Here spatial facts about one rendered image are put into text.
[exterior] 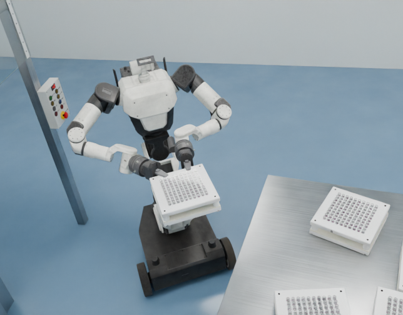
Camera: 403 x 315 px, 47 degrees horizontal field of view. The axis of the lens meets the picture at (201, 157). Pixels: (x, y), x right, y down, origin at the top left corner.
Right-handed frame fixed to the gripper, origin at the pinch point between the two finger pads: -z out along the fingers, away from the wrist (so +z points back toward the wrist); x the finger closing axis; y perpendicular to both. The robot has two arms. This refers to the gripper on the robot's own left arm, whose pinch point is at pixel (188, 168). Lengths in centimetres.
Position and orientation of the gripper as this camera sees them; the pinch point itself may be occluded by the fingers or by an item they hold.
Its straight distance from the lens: 204.4
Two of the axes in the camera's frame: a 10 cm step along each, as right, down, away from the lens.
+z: -1.6, -5.7, 8.1
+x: 1.1, 8.0, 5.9
